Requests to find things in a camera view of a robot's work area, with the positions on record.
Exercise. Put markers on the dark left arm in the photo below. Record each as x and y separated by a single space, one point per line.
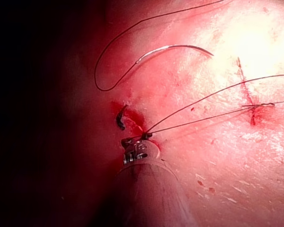
146 196

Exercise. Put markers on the black thread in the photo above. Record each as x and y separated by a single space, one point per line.
203 98

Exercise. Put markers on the curved steel needle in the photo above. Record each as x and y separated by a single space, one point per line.
170 47

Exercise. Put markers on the tissue pad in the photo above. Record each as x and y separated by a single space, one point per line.
203 146

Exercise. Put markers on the left arm needle driver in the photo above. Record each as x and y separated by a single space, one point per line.
137 151

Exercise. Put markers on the left arm needle driver jaw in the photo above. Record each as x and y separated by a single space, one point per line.
147 135

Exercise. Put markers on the black stitching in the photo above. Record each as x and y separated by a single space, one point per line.
120 118

